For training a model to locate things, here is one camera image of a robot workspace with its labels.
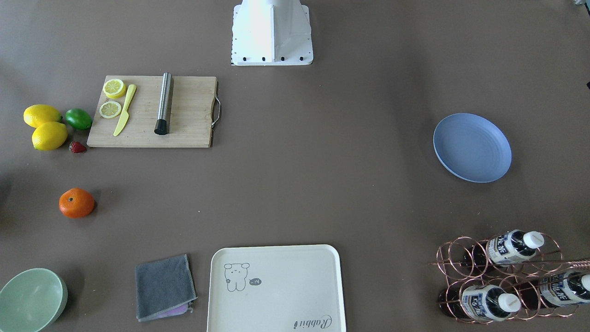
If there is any tea bottle outer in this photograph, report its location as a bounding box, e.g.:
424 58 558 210
516 270 590 309

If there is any copper wire bottle rack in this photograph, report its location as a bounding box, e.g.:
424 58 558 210
435 232 589 321

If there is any red strawberry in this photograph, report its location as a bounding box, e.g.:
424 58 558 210
68 141 87 154

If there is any yellow lemon lower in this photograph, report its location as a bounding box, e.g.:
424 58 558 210
31 122 68 151

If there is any blue plate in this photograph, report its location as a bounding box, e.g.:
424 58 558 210
433 113 512 183

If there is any thin lemon slice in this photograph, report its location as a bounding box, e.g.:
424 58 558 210
99 101 122 119

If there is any yellow lemon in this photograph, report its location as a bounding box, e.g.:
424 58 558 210
31 122 68 151
23 104 62 128

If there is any yellow plastic knife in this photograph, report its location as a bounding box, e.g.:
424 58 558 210
112 84 137 136

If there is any wooden cutting board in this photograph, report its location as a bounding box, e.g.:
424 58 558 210
87 75 218 148

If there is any lemon half thick slice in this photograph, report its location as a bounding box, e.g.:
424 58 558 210
102 78 127 99

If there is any steel cylinder black cap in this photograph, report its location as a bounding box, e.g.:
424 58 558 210
154 72 174 135

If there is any orange mandarin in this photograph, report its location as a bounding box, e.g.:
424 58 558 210
59 188 95 219

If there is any tea bottle lower middle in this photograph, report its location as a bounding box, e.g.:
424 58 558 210
437 285 522 323

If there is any green bowl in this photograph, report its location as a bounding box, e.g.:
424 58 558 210
0 268 68 332

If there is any grey folded cloth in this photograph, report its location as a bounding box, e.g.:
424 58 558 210
135 254 198 322

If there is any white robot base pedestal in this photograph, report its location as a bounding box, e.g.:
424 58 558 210
230 0 314 66

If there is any tea bottle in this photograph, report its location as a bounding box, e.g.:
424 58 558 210
437 285 522 323
460 229 544 273
516 270 590 309

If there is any yellow lemon upper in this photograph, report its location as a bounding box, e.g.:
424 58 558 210
23 104 62 128

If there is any tea bottle upper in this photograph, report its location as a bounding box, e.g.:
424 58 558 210
460 229 544 273

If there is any green lime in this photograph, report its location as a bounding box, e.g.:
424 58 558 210
65 108 93 130

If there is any cream rabbit tray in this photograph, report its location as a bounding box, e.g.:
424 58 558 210
207 244 347 332

